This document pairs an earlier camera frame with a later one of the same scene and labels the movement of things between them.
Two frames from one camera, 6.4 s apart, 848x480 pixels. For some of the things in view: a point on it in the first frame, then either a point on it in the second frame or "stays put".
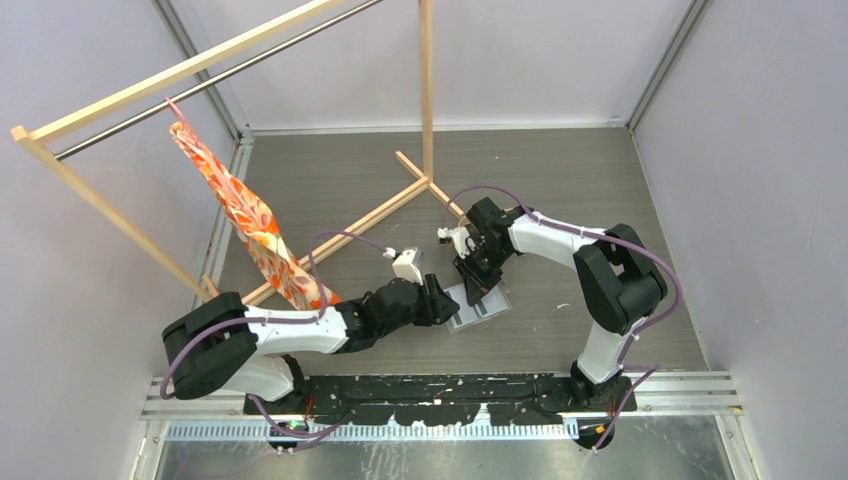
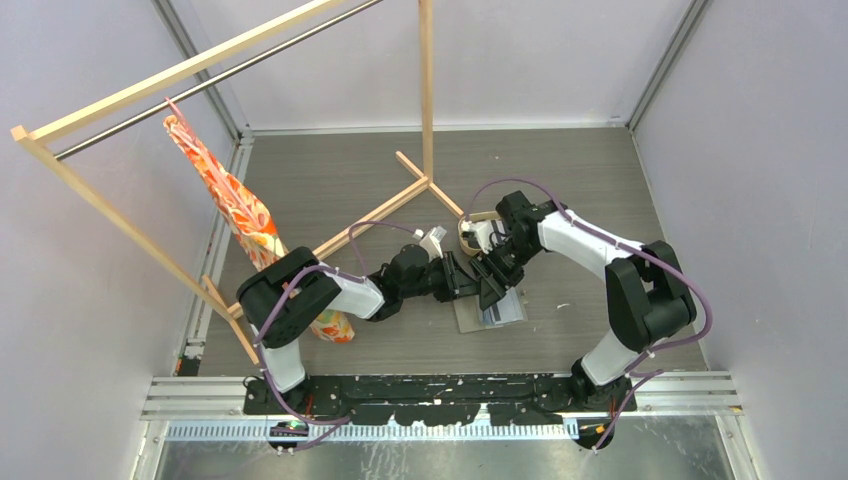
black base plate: (447, 400) stays put
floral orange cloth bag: (296, 285) stays put
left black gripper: (437, 306) → (452, 288)
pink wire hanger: (181, 114) stays put
